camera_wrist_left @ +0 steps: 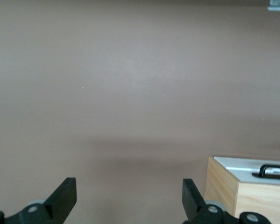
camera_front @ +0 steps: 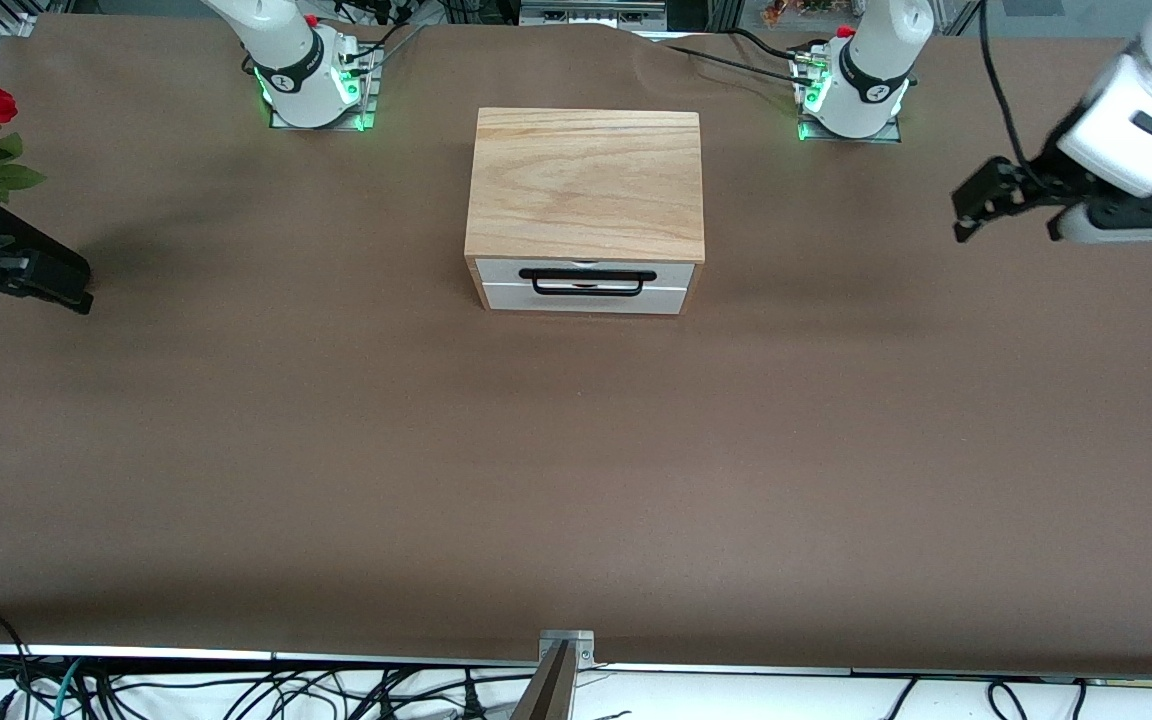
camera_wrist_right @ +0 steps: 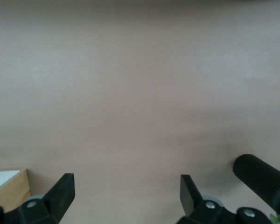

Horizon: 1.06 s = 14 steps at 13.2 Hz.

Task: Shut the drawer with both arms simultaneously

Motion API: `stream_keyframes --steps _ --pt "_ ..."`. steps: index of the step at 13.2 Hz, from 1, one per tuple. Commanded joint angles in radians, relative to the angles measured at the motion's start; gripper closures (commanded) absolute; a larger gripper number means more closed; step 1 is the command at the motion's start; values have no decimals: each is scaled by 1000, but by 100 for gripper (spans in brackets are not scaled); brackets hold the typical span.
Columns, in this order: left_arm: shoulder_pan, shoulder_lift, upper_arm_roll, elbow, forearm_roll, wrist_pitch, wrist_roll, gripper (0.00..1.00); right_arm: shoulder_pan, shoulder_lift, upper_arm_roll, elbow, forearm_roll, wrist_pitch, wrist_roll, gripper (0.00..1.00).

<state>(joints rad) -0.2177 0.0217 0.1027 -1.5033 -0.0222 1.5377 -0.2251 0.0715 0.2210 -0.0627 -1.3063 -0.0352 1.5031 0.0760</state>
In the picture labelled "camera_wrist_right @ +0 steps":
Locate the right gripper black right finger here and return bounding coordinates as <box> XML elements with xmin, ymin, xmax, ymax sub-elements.
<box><xmin>176</xmin><ymin>174</ymin><xmax>273</xmax><ymax>224</ymax></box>

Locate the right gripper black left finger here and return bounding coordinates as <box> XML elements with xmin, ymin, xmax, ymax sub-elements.
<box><xmin>0</xmin><ymin>172</ymin><xmax>76</xmax><ymax>224</ymax></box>

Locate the wooden drawer with white front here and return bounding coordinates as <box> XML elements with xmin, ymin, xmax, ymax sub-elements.
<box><xmin>0</xmin><ymin>169</ymin><xmax>23</xmax><ymax>194</ymax></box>

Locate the light wooden drawer cabinet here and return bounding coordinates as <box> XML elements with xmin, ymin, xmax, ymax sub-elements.
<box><xmin>0</xmin><ymin>168</ymin><xmax>31</xmax><ymax>213</ymax></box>

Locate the black ribbed cylindrical vase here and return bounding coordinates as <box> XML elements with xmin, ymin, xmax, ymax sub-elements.
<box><xmin>232</xmin><ymin>154</ymin><xmax>280</xmax><ymax>217</ymax></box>

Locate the brown table cover cloth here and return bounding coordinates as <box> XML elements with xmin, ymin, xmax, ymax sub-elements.
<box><xmin>0</xmin><ymin>0</ymin><xmax>280</xmax><ymax>224</ymax></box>

